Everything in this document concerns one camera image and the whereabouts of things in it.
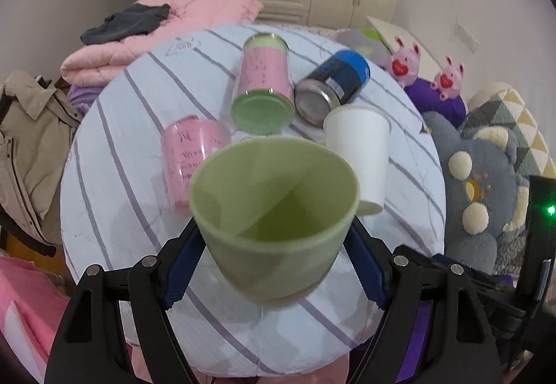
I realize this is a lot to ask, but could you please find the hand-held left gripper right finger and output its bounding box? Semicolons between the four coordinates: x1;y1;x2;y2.
345;217;502;384

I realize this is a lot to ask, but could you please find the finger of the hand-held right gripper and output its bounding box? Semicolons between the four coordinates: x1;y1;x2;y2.
412;251;528;339

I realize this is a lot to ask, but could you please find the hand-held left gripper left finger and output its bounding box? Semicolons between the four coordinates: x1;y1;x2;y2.
44;217;207;384

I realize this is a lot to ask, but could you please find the green plastic cup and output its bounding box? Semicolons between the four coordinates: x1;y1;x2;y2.
189;137;361;306

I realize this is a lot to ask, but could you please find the small pink cup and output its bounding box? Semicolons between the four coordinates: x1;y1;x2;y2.
161;115;231;213

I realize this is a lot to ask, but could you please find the white paper cup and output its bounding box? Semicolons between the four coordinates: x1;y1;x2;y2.
322;103;392;217

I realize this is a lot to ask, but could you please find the grey bear plush toy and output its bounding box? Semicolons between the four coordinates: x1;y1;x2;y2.
421;110;533;276

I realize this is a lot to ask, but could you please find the triangle pattern pillow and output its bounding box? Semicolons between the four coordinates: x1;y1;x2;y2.
460;82;556;181

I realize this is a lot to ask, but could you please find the pink striped cloth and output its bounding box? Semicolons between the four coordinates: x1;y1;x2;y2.
0;256;72;372

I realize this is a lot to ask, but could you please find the purple cushion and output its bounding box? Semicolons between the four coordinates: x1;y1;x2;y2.
404;78;467;128

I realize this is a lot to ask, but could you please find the blue metal can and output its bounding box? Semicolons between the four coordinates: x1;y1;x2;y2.
294;49;371;123

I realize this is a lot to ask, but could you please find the pink pig plush toy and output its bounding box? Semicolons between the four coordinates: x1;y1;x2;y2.
388;36;423;89
430;56;465;100

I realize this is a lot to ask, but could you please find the beige jacket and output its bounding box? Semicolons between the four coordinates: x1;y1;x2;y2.
0;70;83;246

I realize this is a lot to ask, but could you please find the purple folded cloth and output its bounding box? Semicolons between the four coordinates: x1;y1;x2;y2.
67;82;105;107

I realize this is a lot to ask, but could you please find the pink tumbler with green lid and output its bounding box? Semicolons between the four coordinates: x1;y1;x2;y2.
230;32;296;136

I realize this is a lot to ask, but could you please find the grey and green pouch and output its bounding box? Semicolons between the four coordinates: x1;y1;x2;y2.
334;28;394;64

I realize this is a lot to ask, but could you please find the white flat board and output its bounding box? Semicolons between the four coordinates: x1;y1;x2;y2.
366;15;444;74

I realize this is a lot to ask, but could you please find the dark grey garment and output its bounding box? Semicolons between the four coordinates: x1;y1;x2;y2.
80;3;171;44

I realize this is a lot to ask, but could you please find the pink quilt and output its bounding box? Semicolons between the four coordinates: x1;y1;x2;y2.
61;0;265;86

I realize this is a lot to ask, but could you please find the black strap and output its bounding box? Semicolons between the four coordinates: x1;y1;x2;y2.
0;210;57;258

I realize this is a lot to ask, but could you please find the white wall outlet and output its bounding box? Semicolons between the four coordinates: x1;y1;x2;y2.
454;24;480;54

